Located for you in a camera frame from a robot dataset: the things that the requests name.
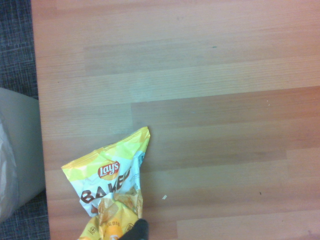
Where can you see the yellow Lay's Baked chip bag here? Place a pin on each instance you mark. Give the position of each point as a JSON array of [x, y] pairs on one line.
[[112, 175]]

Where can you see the grey plastic trash bin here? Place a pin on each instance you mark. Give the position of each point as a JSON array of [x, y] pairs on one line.
[[27, 140]]

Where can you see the clear plastic bin liner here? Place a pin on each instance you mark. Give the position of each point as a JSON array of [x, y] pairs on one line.
[[7, 170]]

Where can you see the small white paper crumb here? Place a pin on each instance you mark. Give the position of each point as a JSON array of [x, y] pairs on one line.
[[164, 197]]

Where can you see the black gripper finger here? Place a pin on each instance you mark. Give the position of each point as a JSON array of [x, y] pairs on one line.
[[140, 230]]

